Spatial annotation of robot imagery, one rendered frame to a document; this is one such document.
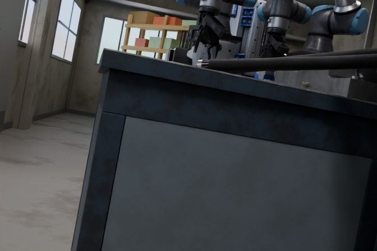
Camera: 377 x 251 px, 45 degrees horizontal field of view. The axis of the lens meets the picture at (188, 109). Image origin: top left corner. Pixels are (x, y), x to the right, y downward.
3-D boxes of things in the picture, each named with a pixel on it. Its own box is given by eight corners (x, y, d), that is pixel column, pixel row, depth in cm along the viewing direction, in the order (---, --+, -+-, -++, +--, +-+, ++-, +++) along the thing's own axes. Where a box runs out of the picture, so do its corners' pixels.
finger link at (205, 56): (205, 70, 164) (205, 45, 163) (216, 71, 160) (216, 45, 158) (198, 71, 162) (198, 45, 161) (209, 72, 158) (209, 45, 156)
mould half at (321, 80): (271, 94, 166) (278, 58, 166) (335, 107, 172) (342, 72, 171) (346, 101, 117) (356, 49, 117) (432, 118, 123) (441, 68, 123)
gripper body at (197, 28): (202, 46, 164) (208, 13, 164) (217, 46, 158) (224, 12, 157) (185, 41, 159) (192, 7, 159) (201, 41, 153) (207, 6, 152)
